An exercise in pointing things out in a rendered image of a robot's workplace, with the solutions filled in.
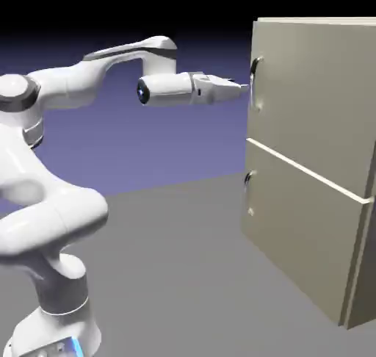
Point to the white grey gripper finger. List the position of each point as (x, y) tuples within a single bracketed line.
[(244, 88)]

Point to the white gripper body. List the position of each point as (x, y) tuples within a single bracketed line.
[(224, 89)]

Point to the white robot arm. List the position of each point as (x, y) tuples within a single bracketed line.
[(70, 86)]

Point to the beige cabinet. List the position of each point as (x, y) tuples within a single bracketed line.
[(311, 172)]

